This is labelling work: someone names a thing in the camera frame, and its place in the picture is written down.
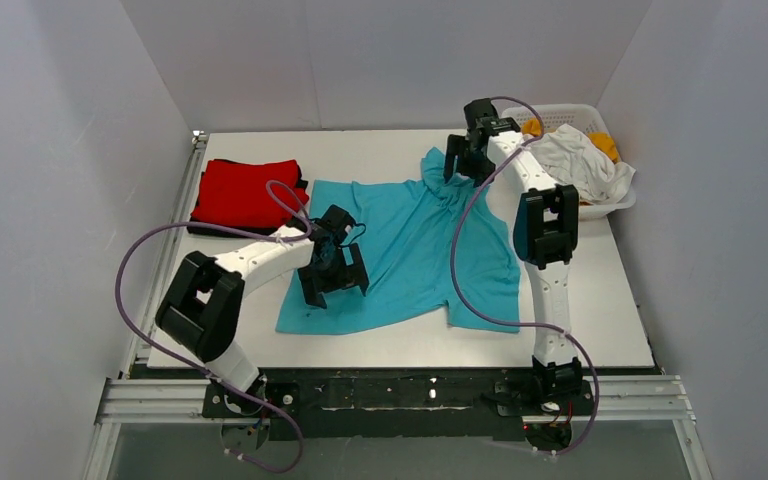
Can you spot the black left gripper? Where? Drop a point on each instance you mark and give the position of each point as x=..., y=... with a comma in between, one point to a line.
x=331, y=277

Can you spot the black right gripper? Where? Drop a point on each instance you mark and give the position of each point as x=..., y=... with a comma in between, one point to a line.
x=462, y=149

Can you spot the turquoise polo shirt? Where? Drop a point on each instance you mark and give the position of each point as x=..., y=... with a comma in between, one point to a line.
x=423, y=249

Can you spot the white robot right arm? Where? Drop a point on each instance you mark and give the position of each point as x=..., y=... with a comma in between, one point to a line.
x=544, y=237

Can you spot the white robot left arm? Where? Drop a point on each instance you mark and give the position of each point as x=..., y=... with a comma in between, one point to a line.
x=201, y=307

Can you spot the orange t-shirt in basket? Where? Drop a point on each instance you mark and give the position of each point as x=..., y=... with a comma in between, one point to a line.
x=601, y=140

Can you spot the crumpled white t-shirt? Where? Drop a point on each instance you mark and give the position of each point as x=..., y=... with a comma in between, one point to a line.
x=569, y=157

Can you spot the white plastic laundry basket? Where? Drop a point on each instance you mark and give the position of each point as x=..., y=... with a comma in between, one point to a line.
x=583, y=119

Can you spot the folded red t-shirt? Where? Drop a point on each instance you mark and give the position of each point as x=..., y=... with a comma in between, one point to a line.
x=235, y=195

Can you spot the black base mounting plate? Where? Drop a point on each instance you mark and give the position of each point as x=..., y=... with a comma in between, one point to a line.
x=416, y=402

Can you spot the aluminium frame rail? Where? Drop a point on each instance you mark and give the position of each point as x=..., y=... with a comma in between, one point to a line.
x=137, y=395

